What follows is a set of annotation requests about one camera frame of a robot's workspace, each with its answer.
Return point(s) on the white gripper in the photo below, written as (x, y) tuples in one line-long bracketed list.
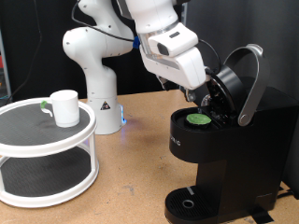
[(183, 71)]

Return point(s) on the green reusable coffee pod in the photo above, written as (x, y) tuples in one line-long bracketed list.
[(198, 118)]

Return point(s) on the black Keurig coffee machine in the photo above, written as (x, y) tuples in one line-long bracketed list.
[(243, 155)]

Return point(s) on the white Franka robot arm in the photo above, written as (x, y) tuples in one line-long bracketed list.
[(99, 77)]

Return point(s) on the black backdrop curtain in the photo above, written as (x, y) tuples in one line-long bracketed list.
[(53, 71)]

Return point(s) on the white two-tier turntable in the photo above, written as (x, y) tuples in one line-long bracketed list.
[(46, 149)]

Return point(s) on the black tape strip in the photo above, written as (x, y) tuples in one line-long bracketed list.
[(261, 216)]

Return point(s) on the grey metal post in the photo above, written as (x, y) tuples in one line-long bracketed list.
[(7, 77)]

